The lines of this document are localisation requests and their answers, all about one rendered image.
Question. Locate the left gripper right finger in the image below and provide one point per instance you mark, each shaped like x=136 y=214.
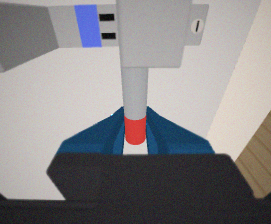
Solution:
x=172 y=138

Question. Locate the grey metal bar with red end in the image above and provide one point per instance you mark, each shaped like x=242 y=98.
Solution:
x=134 y=90

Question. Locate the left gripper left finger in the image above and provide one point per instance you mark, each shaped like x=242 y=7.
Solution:
x=99 y=137

